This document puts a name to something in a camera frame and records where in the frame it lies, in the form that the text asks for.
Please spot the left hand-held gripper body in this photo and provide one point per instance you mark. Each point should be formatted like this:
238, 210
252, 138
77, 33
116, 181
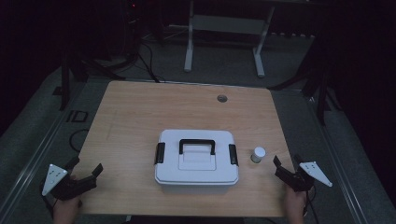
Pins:
55, 177

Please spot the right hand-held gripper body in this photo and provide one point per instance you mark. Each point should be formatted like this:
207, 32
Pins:
299, 182

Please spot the small white bottle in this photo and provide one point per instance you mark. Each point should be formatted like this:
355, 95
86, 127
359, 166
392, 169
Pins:
258, 154

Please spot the person's right hand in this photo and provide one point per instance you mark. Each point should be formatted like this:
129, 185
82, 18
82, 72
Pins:
295, 205

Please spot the person's left hand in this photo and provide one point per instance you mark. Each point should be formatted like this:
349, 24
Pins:
67, 211

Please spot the black metal stand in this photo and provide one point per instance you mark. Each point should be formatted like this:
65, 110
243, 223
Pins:
64, 81
322, 93

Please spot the metal floor rail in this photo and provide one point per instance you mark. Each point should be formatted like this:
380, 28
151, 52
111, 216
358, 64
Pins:
34, 158
337, 165

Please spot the white metal desk frame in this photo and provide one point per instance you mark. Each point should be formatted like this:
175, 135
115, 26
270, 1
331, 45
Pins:
227, 25

